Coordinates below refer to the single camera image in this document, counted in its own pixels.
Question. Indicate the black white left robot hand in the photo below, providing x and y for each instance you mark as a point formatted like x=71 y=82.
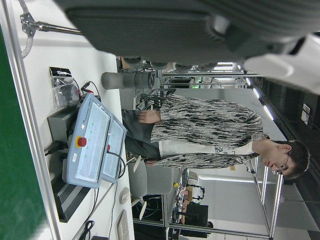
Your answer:
x=162 y=30

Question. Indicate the grey metal control box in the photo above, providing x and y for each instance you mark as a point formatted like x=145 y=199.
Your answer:
x=57 y=122

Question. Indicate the black finned metal box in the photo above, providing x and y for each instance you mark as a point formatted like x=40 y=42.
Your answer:
x=67 y=197

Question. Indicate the black rectangular power box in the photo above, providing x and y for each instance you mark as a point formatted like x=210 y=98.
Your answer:
x=100 y=238

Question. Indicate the person in patterned cardigan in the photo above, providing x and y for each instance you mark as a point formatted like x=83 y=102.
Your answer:
x=200 y=125

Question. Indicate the clear plastic bag black header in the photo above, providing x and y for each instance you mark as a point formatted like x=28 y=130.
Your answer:
x=62 y=85

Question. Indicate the grey-blue teach pendant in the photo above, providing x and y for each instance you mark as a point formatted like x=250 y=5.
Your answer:
x=85 y=155

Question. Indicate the grey office chair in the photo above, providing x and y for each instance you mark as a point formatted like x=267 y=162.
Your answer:
x=155 y=182

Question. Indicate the white computer mouse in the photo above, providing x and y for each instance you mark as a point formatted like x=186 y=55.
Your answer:
x=125 y=196

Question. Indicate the green conveyor belt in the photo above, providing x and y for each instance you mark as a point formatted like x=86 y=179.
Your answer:
x=15 y=150

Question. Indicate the white computer keyboard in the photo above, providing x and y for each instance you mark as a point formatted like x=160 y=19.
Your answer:
x=123 y=226

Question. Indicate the aluminium frame rack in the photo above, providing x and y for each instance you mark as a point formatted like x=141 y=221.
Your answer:
x=277 y=200

